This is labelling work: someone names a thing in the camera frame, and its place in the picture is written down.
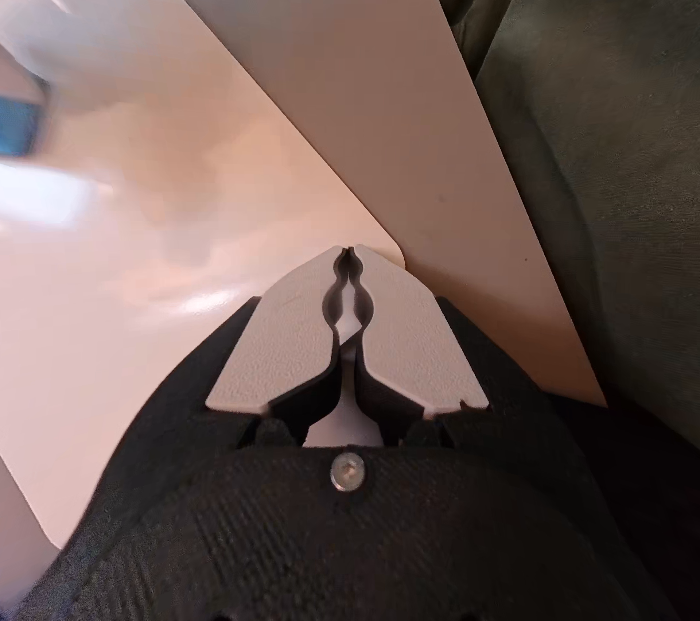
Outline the white whiteboard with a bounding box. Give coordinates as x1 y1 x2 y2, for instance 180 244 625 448
0 0 408 551

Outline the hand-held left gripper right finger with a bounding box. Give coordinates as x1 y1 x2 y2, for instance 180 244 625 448
347 244 490 419

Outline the blue foam eraser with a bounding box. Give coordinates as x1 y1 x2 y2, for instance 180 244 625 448
0 79 53 158

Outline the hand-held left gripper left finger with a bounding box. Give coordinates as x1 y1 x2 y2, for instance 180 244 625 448
206 245 351 414

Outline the person's green sweatshirt torso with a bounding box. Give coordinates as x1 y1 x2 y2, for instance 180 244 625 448
436 0 700 449

